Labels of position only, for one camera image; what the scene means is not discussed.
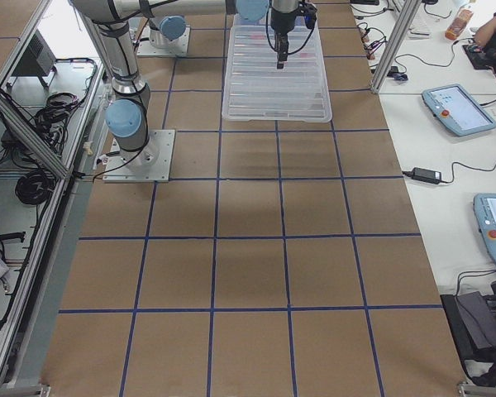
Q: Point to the person's forearm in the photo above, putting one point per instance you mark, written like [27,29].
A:
[486,32]

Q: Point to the orange snack bag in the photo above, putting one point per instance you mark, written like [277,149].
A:
[458,24]

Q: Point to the grey control box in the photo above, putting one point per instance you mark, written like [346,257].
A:
[37,60]

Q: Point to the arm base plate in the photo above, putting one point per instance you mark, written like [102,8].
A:
[151,165]
[174,49]

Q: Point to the far blue teach pendant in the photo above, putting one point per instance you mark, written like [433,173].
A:
[457,111]

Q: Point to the black laptop stand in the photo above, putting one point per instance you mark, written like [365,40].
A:
[472,321]

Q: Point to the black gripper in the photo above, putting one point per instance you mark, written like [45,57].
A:
[281,21]

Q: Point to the clear plastic box lid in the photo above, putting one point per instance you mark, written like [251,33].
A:
[255,89]

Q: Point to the aluminium frame post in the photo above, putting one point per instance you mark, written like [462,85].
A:
[400,28]

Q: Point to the black power adapter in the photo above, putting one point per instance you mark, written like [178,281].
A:
[424,175]

